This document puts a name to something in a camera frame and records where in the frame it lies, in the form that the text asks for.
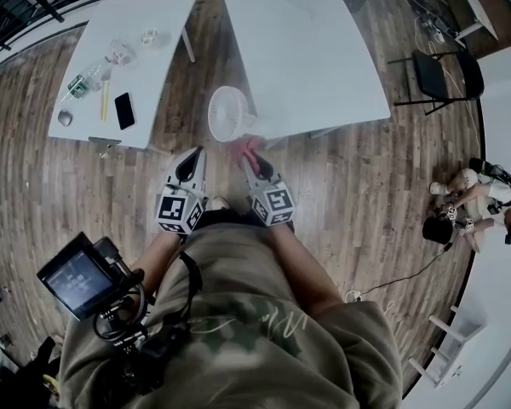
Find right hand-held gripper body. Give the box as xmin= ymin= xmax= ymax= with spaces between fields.
xmin=248 ymin=172 xmax=298 ymax=228

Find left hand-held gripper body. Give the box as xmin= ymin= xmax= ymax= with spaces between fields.
xmin=154 ymin=176 xmax=210 ymax=235

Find pink cloth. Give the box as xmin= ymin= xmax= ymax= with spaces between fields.
xmin=225 ymin=136 xmax=267 ymax=175

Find small white desk fan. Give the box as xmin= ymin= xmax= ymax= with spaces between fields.
xmin=207 ymin=84 xmax=259 ymax=145

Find person's right forearm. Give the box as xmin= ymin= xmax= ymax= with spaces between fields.
xmin=272 ymin=223 xmax=347 ymax=315

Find person's left forearm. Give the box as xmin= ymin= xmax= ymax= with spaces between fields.
xmin=131 ymin=228 xmax=185 ymax=298

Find white standing desk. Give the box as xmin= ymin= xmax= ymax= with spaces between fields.
xmin=422 ymin=0 xmax=500 ymax=49

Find person's black trousers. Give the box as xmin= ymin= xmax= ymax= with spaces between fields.
xmin=192 ymin=208 xmax=296 ymax=234

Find grey table clamp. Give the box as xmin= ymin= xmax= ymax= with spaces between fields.
xmin=87 ymin=135 xmax=123 ymax=158

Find black smartphone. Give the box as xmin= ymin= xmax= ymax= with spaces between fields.
xmin=113 ymin=91 xmax=137 ymax=132

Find yellow pencil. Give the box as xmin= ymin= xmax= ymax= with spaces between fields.
xmin=100 ymin=80 xmax=112 ymax=124

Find white table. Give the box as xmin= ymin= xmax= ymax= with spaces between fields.
xmin=221 ymin=0 xmax=393 ymax=141
xmin=47 ymin=0 xmax=200 ymax=151

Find black chest monitor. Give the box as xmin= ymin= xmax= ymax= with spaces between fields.
xmin=36 ymin=232 xmax=132 ymax=321

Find clear plastic cup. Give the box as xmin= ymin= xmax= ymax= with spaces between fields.
xmin=106 ymin=37 xmax=137 ymax=66

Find person's olive shirt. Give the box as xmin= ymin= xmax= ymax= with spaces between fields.
xmin=59 ymin=222 xmax=404 ymax=409

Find black bucket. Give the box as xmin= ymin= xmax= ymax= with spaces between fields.
xmin=421 ymin=216 xmax=455 ymax=245

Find black folding chair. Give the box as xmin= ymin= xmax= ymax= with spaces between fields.
xmin=387 ymin=49 xmax=486 ymax=117

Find yellow wooden toy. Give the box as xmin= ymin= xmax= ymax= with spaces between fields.
xmin=42 ymin=372 xmax=61 ymax=396

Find white wooden shelf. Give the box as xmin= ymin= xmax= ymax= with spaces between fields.
xmin=408 ymin=304 xmax=489 ymax=389

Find black metal railing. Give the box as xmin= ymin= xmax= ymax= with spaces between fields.
xmin=0 ymin=0 xmax=174 ymax=66

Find black chest camera rig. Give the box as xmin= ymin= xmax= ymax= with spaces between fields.
xmin=92 ymin=236 xmax=206 ymax=396

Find black floor cable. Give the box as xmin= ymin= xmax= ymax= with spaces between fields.
xmin=359 ymin=242 xmax=453 ymax=298

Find tangle of cables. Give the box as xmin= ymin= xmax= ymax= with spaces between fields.
xmin=408 ymin=0 xmax=459 ymax=44

